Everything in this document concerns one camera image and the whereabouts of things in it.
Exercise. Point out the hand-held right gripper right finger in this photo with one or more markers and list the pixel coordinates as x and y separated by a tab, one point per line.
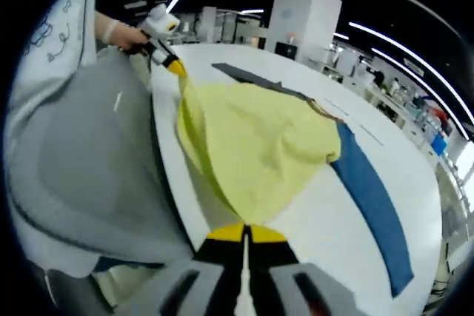
289	290

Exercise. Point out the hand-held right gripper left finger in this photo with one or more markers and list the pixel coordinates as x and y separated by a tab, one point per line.
200	286

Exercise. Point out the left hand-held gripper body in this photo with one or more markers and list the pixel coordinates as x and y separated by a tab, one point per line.
157	21

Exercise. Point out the yellow blue black garment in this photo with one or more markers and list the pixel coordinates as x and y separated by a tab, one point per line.
259	138

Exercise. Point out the person's left hand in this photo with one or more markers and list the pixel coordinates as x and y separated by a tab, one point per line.
127	37

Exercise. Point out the white wristband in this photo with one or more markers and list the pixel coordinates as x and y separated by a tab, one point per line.
111	30

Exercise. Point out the black cabinet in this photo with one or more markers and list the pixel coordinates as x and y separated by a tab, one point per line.
286	51

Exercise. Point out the white square pillar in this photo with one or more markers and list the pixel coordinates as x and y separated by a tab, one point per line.
303	20

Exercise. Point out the blue bin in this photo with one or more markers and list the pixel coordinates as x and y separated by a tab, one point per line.
438	145

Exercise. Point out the long ceiling light strip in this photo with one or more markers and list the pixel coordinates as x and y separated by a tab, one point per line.
418	79
414	55

